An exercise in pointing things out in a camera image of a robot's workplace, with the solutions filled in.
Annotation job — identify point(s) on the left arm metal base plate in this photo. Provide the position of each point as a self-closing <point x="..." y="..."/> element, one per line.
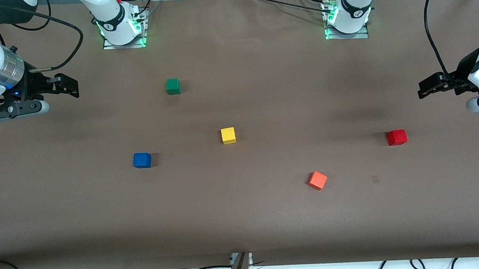
<point x="348" y="36"/>

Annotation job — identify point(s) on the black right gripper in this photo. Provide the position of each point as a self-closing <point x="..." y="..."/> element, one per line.
<point x="33" y="84"/>

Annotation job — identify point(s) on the orange cube block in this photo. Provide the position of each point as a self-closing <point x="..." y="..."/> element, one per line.
<point x="317" y="180"/>

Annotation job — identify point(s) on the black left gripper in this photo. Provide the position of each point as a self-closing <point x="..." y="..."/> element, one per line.
<point x="461" y="73"/>

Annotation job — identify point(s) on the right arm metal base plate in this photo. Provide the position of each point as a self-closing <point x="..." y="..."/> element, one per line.
<point x="126" y="46"/>

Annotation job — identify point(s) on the blue cube block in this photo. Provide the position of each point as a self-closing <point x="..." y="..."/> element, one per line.
<point x="142" y="160"/>

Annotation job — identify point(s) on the metal pole bracket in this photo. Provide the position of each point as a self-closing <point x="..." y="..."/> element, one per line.
<point x="250" y="258"/>

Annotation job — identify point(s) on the green cube block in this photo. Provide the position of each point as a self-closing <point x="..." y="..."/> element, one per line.
<point x="173" y="87"/>

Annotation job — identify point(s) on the red cube block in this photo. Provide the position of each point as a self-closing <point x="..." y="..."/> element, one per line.
<point x="396" y="138"/>

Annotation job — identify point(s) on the yellow cube block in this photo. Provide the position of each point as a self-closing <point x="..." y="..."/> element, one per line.
<point x="228" y="135"/>

